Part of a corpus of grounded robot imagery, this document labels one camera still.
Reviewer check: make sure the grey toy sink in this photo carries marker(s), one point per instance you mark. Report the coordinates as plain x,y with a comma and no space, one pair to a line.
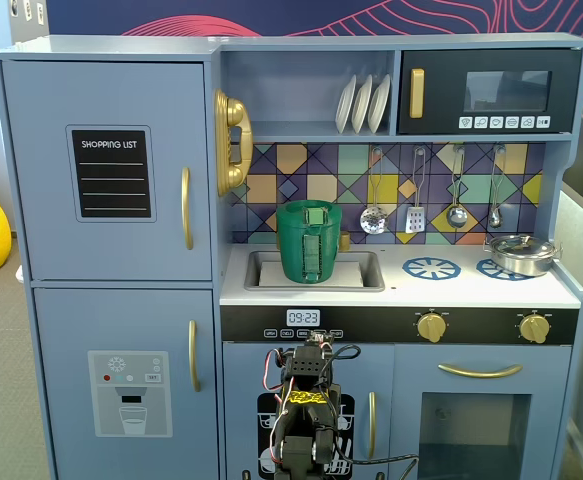
373,270

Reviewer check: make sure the yellow patterned tape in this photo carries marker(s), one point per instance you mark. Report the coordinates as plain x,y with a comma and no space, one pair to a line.
305,397

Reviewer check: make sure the metal ladle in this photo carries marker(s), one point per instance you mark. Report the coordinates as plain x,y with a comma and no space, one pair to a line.
456,216

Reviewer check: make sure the grey water dispenser sticker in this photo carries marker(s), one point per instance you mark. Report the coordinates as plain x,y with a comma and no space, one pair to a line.
156,415

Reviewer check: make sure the metal spoon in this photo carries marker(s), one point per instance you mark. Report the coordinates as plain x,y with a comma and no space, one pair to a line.
494,219

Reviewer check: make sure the green plastic container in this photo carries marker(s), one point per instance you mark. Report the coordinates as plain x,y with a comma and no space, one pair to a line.
291,240

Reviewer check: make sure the metal slotted skimmer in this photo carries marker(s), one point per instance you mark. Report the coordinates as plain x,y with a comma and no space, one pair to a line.
374,221

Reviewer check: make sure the black white dishwasher sticker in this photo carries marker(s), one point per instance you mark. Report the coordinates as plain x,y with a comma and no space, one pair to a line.
263,420

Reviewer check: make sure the blue toy kitchen unit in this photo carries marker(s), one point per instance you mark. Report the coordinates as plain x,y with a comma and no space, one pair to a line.
471,295

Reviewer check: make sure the silver metal pot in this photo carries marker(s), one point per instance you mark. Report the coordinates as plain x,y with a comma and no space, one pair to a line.
521,267

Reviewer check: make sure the black shopping list sticker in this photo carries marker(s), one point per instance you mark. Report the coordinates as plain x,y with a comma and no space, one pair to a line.
111,200

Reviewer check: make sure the blue fridge door with dispenser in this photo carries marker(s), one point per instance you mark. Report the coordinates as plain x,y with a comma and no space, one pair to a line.
61,325

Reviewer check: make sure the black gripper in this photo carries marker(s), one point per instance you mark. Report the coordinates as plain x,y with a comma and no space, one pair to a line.
307,367

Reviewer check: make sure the black microwave door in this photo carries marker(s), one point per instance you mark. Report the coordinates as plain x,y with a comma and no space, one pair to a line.
441,65

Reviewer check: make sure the gold toy telephone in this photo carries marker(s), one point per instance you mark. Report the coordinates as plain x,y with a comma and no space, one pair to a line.
236,115

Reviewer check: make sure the blue dishwasher door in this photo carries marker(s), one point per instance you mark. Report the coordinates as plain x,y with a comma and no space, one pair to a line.
241,370

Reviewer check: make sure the digital clock display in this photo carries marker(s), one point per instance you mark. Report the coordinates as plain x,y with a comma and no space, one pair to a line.
303,317

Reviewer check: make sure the blue oven door with window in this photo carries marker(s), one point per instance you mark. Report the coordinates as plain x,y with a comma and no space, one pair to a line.
411,380

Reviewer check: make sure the gold stove knob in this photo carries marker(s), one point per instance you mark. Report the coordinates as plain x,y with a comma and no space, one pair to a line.
534,328
431,327

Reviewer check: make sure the gold toy faucet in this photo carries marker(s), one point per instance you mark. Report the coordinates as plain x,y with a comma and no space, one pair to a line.
345,241

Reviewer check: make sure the blue fridge door with list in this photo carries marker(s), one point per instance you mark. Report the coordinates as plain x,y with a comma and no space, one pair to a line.
36,225

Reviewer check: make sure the metal slotted spatula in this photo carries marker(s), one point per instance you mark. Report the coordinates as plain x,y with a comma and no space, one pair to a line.
415,220

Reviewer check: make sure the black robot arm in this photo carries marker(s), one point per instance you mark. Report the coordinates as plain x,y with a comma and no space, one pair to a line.
296,450

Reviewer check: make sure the white toy plate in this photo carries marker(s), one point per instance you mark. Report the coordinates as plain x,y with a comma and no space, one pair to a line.
380,102
362,105
345,105

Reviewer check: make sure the silver pot lid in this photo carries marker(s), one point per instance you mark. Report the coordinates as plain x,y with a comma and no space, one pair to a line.
506,246

